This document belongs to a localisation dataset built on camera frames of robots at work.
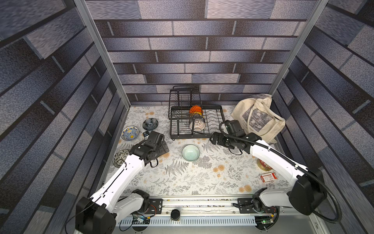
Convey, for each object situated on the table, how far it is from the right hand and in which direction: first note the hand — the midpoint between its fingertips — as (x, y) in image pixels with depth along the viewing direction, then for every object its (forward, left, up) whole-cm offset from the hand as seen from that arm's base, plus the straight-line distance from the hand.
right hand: (214, 139), depth 83 cm
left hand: (-6, +31, -1) cm, 31 cm away
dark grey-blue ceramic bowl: (+20, +45, -11) cm, 51 cm away
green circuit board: (-38, -24, -15) cm, 47 cm away
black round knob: (-37, +20, -4) cm, 42 cm away
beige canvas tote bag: (+22, -30, -2) cm, 37 cm away
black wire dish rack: (+20, +16, -5) cm, 26 cm away
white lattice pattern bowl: (+19, +8, -10) cm, 23 cm away
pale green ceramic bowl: (-3, +14, -12) cm, 19 cm away
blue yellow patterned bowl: (+11, +58, -11) cm, 60 cm away
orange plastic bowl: (+31, +11, -7) cm, 34 cm away
